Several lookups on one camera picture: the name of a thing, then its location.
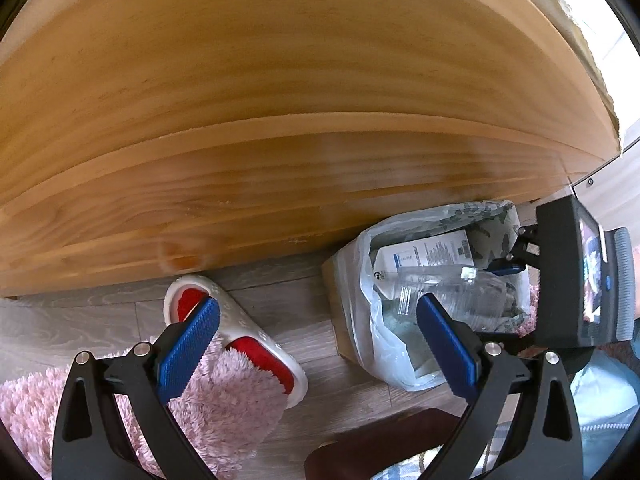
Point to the bin with floral plastic liner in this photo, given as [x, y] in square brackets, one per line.
[390, 360]

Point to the light blue jacket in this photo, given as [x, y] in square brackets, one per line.
[605, 400]

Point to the clear plastic container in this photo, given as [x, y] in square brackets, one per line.
[450, 295]

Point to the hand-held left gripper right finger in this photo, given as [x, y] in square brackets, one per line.
[445, 345]

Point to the blue plaid cloth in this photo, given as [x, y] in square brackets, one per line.
[405, 467]

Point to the dark brown stool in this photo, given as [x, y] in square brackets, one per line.
[380, 440]

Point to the wooden bed frame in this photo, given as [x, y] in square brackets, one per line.
[250, 110]

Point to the white milk carton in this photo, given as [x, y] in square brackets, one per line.
[430, 252]

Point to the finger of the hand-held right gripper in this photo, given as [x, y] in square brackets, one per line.
[527, 242]
[505, 267]

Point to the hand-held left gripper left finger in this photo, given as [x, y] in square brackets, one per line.
[190, 345]

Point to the white red slipper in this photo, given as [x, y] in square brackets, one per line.
[240, 325]

